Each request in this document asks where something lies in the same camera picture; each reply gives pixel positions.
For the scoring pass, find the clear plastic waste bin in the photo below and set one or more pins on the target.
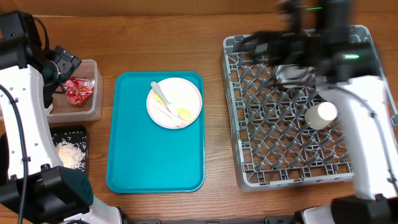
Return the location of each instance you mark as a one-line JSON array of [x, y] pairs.
[[84, 109]]

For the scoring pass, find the large red snack wrapper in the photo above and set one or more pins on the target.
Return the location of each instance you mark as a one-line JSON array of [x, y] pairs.
[[79, 90]]

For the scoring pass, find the white rice pile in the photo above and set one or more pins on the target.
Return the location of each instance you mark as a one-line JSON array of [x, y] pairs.
[[71, 155]]

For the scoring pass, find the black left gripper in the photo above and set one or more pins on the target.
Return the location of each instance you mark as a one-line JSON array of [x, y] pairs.
[[68, 62]]

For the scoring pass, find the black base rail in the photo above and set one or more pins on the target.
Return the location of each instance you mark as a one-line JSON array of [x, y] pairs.
[[284, 219]]

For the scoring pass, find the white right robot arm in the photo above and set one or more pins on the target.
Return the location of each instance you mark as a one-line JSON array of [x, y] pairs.
[[349, 76]]

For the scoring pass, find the pink plastic fork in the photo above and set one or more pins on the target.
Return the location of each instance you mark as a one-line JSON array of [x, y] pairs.
[[163, 117]]

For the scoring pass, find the teal plastic serving tray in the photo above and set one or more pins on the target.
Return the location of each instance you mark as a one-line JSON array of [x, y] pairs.
[[146, 157]]

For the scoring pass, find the white paper cup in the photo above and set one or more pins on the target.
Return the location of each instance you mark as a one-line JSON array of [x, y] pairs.
[[321, 115]]

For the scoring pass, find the grey plastic dishwasher rack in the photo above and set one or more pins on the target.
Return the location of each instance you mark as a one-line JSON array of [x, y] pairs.
[[274, 147]]

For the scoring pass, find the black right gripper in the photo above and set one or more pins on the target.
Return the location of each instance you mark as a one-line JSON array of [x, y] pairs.
[[275, 38]]

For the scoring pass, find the yellow plastic spoon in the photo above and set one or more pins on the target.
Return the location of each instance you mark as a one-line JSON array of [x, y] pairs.
[[183, 114]]

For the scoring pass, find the pink round plate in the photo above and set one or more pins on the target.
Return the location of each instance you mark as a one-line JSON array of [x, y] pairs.
[[183, 94]]

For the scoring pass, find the black food waste tray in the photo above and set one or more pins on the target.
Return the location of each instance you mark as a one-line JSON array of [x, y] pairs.
[[76, 134]]

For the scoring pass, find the grey shallow bowl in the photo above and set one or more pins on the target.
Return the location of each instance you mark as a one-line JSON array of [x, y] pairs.
[[291, 75]]

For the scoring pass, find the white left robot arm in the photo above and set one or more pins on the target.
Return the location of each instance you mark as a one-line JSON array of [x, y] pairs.
[[39, 188]]

